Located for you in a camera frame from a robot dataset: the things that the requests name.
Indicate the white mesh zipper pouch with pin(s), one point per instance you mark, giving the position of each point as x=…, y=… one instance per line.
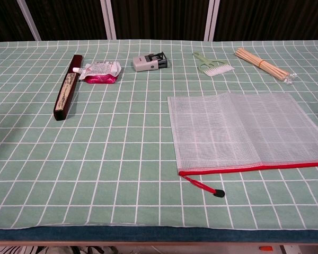
x=228, y=132

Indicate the green white-grid tablecloth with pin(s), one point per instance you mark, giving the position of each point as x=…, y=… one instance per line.
x=95, y=158

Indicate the grey black date stamp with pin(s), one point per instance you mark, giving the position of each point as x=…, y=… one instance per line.
x=144, y=64

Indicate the pale green small brush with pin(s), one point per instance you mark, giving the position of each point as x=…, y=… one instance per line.
x=215, y=70

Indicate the crumpled red white spout pouch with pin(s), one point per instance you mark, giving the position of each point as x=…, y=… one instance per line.
x=100, y=72

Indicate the dark wooden long box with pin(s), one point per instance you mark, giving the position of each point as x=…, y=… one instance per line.
x=66, y=90

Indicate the dark blue under cloth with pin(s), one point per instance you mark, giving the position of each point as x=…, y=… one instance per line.
x=148, y=234

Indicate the black pleated curtain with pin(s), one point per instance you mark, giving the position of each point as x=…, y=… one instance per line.
x=159, y=18

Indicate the bundle of wooden sticks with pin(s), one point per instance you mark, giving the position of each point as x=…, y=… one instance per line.
x=257, y=62

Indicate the small orange object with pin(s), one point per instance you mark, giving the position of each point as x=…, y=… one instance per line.
x=265, y=248

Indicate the white frame post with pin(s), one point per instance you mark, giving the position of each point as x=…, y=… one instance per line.
x=211, y=21
x=29, y=19
x=108, y=21

